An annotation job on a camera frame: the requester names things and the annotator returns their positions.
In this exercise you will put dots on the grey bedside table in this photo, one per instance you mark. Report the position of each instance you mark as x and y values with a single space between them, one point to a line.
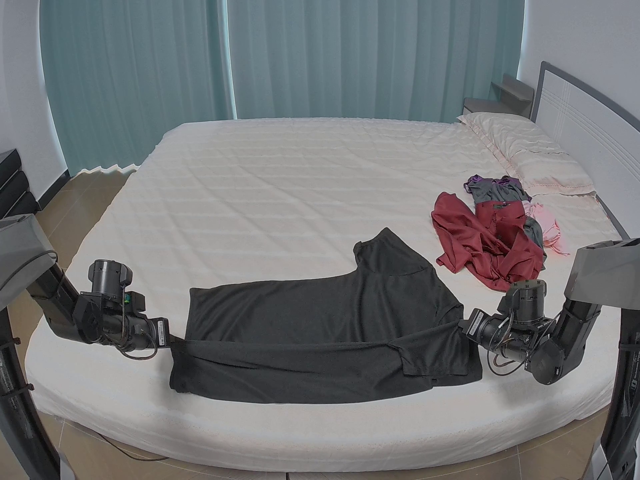
490 104

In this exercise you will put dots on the bed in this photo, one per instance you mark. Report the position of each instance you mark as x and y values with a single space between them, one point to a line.
300 178

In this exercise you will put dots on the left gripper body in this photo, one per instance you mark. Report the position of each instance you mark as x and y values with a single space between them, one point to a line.
150 333

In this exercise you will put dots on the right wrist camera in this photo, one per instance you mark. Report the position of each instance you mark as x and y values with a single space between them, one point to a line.
501 307

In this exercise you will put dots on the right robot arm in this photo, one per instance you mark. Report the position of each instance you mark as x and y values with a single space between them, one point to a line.
580 288

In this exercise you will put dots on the blue-green curtain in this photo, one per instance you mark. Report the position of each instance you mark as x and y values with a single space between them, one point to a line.
140 68
375 43

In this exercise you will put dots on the grey garment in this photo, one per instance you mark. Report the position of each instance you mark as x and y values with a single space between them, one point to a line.
492 193

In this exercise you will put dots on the pink garment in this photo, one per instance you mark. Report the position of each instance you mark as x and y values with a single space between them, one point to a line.
547 228

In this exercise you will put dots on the black T-shirt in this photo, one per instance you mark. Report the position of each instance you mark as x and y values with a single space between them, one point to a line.
325 313

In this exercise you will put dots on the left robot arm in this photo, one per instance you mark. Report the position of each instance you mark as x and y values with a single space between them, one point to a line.
60 293

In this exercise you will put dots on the black chest of drawers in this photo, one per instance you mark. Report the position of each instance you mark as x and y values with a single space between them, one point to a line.
17 188

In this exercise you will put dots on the cream pillow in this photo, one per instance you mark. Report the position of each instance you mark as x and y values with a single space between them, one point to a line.
530 153

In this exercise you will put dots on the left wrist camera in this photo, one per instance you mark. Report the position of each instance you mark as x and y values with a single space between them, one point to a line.
134 302

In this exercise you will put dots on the purple garment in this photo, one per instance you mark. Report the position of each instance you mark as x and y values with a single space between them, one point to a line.
477 182

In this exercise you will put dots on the dark red shirt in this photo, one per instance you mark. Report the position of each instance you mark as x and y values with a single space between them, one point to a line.
465 233

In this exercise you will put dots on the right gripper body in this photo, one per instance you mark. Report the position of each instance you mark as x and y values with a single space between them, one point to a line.
485 333

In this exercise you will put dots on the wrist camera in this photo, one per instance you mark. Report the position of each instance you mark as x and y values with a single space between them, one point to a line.
501 307
134 302

